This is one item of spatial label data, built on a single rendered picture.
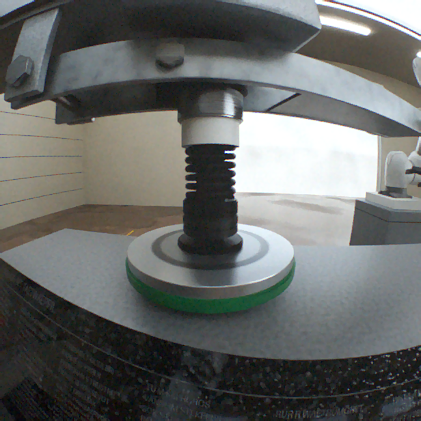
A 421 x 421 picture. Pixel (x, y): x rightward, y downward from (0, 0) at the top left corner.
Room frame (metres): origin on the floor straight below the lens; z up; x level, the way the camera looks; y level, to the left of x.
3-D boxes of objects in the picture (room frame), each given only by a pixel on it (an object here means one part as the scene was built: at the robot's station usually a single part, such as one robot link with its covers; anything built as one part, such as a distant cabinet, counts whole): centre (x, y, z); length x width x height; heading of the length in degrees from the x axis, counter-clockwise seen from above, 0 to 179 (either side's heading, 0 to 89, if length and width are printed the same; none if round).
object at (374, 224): (0.93, -1.13, 0.40); 0.50 x 0.50 x 0.80; 81
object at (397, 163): (0.93, -1.13, 1.02); 0.18 x 0.16 x 0.22; 84
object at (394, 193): (0.93, -1.11, 0.88); 0.22 x 0.18 x 0.06; 84
